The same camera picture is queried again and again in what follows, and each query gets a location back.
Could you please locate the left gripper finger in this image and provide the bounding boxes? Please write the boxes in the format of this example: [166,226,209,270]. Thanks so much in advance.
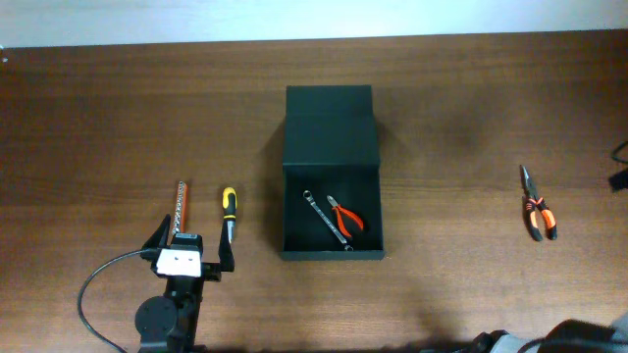
[218,221,236,272]
[141,214,171,260]

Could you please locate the orange black long-nose pliers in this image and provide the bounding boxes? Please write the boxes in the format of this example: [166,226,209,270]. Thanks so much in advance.
[519,165,557,241]

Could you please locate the silver ratchet wrench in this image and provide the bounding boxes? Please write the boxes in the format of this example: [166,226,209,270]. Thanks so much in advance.
[302,190,353,251]

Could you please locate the small red cutting pliers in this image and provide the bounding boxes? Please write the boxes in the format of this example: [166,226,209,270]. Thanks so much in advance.
[327,195,365,239]

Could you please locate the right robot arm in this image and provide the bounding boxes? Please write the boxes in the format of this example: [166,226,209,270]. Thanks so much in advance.
[463,165,627,353]

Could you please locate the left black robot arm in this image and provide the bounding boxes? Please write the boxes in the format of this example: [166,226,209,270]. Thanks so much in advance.
[134,216,235,353]

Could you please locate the yellow black screwdriver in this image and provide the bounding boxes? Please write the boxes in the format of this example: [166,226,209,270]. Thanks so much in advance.
[222,187,237,243]

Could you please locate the dark green open box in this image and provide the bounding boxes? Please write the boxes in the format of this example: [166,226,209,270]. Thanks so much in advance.
[281,85,385,261]

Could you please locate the right black cable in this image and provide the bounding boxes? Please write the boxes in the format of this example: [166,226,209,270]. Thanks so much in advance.
[610,140,628,166]

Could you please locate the black cable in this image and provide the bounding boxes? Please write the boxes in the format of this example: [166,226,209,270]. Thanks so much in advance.
[610,140,628,166]
[77,248,159,353]

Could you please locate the left black cable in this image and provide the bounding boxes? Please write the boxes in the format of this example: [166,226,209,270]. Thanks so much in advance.
[77,248,159,353]

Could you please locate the orange socket bit rail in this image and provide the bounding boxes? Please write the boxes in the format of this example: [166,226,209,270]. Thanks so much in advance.
[172,180,187,235]

